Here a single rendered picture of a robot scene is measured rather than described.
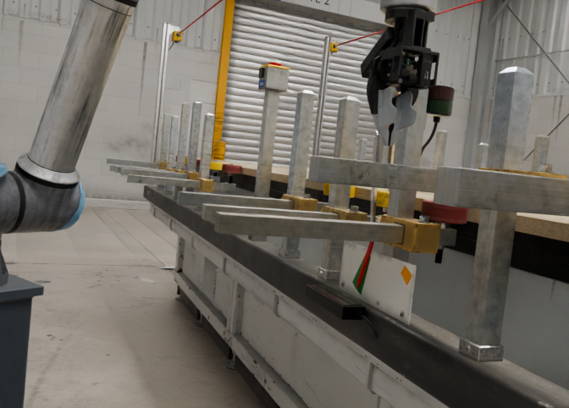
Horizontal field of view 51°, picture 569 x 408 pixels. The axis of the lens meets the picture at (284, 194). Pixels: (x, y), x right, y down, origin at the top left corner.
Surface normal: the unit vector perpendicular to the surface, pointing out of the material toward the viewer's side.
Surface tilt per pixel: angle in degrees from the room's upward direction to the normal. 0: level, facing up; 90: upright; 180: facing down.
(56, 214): 113
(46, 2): 90
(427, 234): 90
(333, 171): 90
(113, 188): 90
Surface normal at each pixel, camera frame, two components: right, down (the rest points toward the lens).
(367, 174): 0.36, 0.09
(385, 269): -0.93, -0.07
